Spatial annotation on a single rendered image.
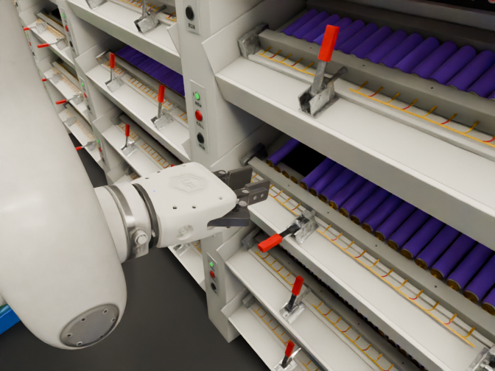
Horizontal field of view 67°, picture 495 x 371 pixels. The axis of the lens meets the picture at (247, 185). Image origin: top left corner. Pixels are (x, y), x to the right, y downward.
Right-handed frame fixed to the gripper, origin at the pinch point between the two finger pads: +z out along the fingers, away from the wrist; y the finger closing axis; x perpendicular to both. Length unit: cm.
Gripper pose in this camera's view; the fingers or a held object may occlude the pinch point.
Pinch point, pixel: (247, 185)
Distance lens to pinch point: 50.4
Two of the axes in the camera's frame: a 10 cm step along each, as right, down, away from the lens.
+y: -6.1, -4.8, 6.3
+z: 7.8, -2.3, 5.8
